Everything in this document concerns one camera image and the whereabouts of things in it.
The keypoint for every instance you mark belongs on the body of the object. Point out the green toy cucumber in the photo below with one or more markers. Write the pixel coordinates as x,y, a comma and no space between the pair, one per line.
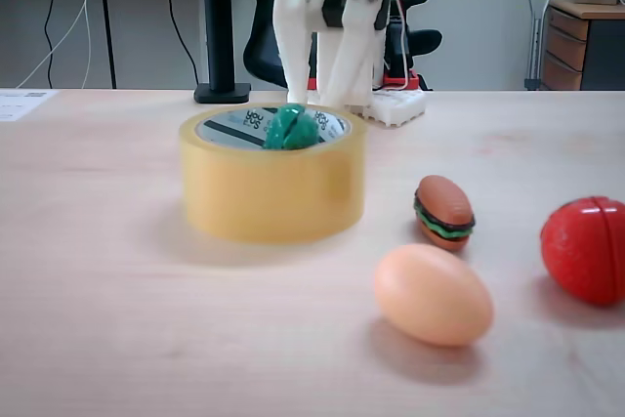
293,129

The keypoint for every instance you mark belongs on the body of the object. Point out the black office chair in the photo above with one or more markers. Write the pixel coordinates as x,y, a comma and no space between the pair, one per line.
259,55

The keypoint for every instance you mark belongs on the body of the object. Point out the red table clamp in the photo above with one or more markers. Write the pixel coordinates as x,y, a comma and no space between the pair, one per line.
405,81

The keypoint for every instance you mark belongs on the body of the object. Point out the metal crutch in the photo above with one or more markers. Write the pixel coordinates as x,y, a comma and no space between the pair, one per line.
536,36

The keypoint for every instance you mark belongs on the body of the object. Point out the small toy burger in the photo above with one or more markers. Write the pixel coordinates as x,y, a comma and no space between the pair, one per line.
444,212

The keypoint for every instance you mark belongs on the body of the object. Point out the black desk leg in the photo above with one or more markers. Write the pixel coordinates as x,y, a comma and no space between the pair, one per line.
108,26

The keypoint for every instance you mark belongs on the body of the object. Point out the brown drawer cabinet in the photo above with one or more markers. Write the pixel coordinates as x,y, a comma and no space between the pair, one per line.
561,46

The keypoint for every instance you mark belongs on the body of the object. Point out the beige toy egg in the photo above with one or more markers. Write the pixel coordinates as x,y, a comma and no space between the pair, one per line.
434,295

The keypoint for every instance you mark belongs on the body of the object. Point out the white printed paper sheet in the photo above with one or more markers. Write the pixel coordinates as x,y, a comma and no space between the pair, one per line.
19,104

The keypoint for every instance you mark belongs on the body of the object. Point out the red green toy tomato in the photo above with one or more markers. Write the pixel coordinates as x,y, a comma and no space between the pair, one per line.
586,251

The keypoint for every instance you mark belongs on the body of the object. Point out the white perforated base plate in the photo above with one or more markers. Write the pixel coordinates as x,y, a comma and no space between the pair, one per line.
395,107

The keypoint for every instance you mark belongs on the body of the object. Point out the black camera stand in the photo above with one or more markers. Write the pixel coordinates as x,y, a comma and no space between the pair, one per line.
217,21

